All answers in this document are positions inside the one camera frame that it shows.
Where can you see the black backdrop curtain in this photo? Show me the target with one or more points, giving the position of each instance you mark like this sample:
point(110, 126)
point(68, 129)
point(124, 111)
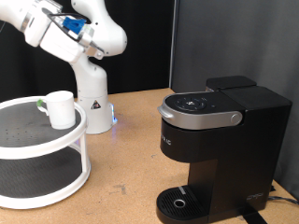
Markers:
point(149, 62)

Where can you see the black slotted drip tray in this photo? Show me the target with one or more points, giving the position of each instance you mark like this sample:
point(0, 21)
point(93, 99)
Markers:
point(168, 202)

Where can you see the black brew head lid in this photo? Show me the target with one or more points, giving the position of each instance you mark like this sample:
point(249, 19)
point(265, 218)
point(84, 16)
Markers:
point(218, 101)

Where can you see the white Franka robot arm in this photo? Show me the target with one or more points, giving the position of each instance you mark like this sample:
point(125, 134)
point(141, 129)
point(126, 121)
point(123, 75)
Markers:
point(92, 84)

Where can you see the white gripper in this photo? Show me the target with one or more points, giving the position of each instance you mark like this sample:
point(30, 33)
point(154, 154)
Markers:
point(60, 43)

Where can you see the white two-tier turntable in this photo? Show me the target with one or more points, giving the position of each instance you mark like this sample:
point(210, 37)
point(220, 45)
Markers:
point(40, 149)

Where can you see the grey partition panel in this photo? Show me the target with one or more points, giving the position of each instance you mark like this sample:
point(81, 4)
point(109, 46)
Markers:
point(233, 37)

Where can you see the black Keurig coffee machine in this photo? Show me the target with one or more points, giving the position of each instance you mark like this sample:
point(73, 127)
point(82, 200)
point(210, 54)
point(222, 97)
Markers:
point(243, 155)

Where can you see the white mug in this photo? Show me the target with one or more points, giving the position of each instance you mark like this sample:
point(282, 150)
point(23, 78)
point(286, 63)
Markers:
point(62, 109)

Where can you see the grey tape strip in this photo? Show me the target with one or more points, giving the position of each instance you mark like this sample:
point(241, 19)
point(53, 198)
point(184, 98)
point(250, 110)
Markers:
point(182, 190)

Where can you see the green tape piece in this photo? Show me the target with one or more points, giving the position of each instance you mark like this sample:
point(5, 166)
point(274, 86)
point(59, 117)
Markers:
point(39, 102)

